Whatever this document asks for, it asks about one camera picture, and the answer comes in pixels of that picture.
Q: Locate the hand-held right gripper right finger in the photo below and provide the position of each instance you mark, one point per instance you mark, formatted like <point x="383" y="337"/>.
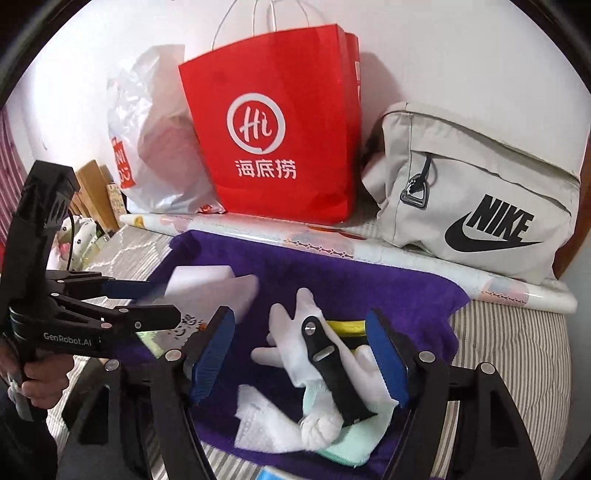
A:
<point x="388" y="355"/>

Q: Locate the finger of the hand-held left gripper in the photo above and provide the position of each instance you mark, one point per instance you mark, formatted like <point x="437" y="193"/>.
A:
<point x="124" y="290"/>
<point x="152" y="318"/>

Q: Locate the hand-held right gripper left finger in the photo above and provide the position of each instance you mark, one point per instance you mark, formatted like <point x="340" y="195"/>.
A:
<point x="214" y="350"/>

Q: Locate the white sponge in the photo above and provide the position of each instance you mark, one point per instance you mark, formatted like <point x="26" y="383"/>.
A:
<point x="207" y="288"/>

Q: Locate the white glove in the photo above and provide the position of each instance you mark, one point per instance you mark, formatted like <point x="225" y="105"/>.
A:
<point x="288" y="323"/>

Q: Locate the white wipe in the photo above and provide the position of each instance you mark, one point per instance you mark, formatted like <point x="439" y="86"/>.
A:
<point x="263" y="424"/>

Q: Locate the mint green cloth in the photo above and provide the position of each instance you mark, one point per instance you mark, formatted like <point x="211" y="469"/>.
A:
<point x="351" y="450"/>

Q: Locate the person's left hand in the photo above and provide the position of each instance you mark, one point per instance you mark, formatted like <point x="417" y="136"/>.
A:
<point x="46" y="383"/>

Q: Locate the purple towel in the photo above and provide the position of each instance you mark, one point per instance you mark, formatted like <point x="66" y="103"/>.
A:
<point x="406" y="295"/>

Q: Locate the white spotted plush toy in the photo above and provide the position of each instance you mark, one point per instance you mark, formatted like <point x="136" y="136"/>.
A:
<point x="85" y="235"/>

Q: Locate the white printed paper roll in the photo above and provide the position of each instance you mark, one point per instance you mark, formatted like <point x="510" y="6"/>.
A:
<point x="415" y="256"/>

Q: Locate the wooden board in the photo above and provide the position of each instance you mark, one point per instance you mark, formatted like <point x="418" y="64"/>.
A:
<point x="94" y="184"/>

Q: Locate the person's dark clothing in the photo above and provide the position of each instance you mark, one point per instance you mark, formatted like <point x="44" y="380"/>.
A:
<point x="23" y="452"/>

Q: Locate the blue box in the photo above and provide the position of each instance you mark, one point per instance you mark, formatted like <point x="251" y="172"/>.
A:
<point x="277" y="474"/>

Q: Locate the red striped cloth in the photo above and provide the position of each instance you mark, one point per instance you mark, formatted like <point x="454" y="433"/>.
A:
<point x="9" y="175"/>

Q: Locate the white plastic bag orange label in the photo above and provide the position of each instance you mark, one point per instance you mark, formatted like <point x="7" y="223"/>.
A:
<point x="152" y="115"/>

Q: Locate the grey sports bag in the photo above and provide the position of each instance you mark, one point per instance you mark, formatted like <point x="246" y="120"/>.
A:
<point x="461" y="166"/>

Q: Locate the red paper bag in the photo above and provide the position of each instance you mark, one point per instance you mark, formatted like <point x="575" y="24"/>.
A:
<point x="300" y="92"/>

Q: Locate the brown wooden door frame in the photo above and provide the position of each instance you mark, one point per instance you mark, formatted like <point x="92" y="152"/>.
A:
<point x="565" y="258"/>

